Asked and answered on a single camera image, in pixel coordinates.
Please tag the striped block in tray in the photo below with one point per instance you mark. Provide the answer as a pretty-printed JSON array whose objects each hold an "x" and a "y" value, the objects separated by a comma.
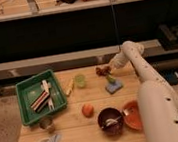
[{"x": 39, "y": 102}]

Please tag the small metal cup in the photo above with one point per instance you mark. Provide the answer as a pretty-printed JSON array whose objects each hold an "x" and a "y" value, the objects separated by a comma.
[{"x": 47, "y": 124}]

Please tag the green plastic tray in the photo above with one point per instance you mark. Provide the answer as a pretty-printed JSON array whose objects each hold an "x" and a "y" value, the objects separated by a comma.
[{"x": 30, "y": 89}]

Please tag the dark brown bowl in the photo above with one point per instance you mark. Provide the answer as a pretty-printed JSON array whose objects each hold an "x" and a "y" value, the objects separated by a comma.
[{"x": 109, "y": 113}]

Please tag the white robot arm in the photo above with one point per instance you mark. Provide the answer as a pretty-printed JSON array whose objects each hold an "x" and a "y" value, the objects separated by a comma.
[{"x": 157, "y": 100}]

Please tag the orange fruit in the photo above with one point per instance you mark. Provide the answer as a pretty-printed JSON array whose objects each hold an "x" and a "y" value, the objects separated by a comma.
[{"x": 87, "y": 110}]

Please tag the red orange bowl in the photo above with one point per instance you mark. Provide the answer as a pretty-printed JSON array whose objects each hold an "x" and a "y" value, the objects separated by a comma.
[{"x": 132, "y": 115}]

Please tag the dark red grape bunch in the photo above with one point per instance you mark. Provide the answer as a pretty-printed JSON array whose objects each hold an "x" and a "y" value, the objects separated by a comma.
[{"x": 101, "y": 71}]

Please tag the white fork in tray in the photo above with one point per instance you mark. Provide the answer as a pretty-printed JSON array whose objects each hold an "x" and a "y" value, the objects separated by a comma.
[{"x": 46, "y": 87}]

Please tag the green pepper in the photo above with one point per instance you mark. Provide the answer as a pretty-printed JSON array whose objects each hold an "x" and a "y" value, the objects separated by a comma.
[{"x": 110, "y": 79}]

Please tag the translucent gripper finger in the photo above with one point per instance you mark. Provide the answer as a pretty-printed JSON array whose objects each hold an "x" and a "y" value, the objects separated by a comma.
[{"x": 108, "y": 69}]

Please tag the light green cup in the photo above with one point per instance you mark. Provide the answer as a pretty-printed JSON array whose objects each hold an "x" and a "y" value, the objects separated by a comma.
[{"x": 80, "y": 80}]

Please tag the white spoon in bowl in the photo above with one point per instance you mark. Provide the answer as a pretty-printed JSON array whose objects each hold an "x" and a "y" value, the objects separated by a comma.
[{"x": 109, "y": 122}]

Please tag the blue sponge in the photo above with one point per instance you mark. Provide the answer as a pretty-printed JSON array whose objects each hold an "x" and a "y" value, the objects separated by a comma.
[{"x": 113, "y": 87}]

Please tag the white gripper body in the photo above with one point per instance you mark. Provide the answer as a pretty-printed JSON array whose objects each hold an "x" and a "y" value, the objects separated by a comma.
[{"x": 118, "y": 61}]

